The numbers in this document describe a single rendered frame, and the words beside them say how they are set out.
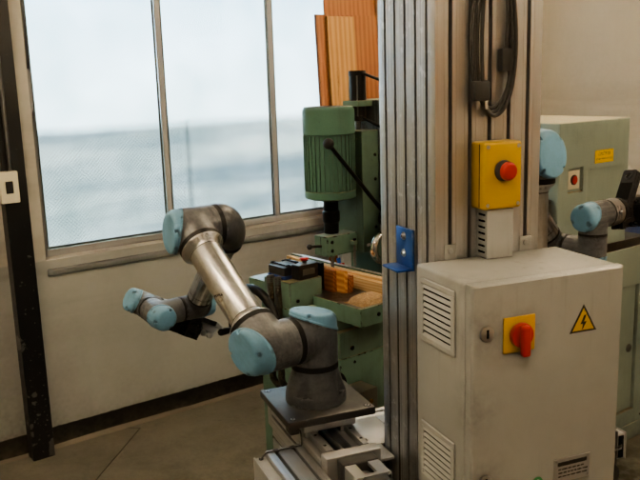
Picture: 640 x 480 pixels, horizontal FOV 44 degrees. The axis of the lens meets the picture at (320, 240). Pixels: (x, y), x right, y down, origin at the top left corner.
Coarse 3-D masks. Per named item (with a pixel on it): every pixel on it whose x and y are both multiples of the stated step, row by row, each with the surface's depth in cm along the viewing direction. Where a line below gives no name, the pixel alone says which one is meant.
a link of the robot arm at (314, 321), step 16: (304, 320) 188; (320, 320) 188; (336, 320) 193; (304, 336) 186; (320, 336) 188; (336, 336) 193; (304, 352) 186; (320, 352) 189; (336, 352) 193; (304, 368) 191
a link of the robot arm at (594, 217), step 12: (588, 204) 209; (600, 204) 210; (612, 204) 212; (576, 216) 210; (588, 216) 207; (600, 216) 207; (612, 216) 211; (576, 228) 210; (588, 228) 207; (600, 228) 209
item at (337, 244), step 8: (344, 232) 276; (352, 232) 276; (320, 240) 272; (328, 240) 269; (336, 240) 272; (344, 240) 274; (320, 248) 272; (328, 248) 270; (336, 248) 272; (344, 248) 274; (352, 248) 277; (328, 256) 270
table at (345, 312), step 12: (252, 276) 289; (264, 276) 288; (264, 288) 282; (324, 300) 256; (336, 300) 254; (348, 300) 254; (288, 312) 257; (336, 312) 253; (348, 312) 248; (360, 312) 244; (372, 312) 247; (360, 324) 244; (372, 324) 248
